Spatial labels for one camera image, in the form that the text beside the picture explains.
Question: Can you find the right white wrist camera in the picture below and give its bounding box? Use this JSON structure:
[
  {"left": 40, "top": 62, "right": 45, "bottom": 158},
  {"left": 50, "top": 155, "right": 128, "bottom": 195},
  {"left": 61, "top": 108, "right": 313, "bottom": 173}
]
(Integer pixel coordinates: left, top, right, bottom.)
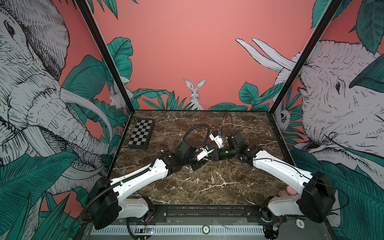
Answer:
[{"left": 209, "top": 131, "right": 224, "bottom": 149}]

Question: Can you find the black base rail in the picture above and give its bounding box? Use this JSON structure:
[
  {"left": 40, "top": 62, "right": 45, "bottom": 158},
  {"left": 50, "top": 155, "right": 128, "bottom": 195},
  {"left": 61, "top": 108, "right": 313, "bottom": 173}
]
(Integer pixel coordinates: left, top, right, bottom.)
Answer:
[{"left": 83, "top": 204, "right": 326, "bottom": 224}]

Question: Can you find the pink open case at edge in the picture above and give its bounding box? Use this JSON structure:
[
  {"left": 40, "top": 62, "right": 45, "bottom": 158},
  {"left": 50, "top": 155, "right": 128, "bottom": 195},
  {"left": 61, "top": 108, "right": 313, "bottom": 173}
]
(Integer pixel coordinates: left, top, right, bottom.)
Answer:
[{"left": 279, "top": 186, "right": 297, "bottom": 197}]

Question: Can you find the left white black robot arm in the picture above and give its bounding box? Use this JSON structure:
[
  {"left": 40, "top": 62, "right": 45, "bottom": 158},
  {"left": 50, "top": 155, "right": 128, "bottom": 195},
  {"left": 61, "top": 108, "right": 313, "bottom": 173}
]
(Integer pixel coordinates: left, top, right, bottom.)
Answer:
[{"left": 79, "top": 140, "right": 214, "bottom": 230}]

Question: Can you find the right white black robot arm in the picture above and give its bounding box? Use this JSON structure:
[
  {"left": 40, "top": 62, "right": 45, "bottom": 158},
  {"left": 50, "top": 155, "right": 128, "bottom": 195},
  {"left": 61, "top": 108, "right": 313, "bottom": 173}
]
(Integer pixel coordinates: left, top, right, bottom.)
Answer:
[{"left": 209, "top": 132, "right": 336, "bottom": 223}]

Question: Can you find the black white checkerboard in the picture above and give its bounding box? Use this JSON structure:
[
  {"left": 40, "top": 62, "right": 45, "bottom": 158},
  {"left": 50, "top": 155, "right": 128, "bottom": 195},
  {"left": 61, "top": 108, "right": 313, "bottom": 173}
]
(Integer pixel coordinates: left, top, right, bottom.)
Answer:
[{"left": 127, "top": 119, "right": 156, "bottom": 150}]

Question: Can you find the white perforated vent strip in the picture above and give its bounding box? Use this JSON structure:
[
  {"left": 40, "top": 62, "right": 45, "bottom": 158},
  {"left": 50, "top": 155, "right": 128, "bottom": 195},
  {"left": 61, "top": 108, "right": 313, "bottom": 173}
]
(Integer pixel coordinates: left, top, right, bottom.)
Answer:
[{"left": 90, "top": 224, "right": 265, "bottom": 236}]

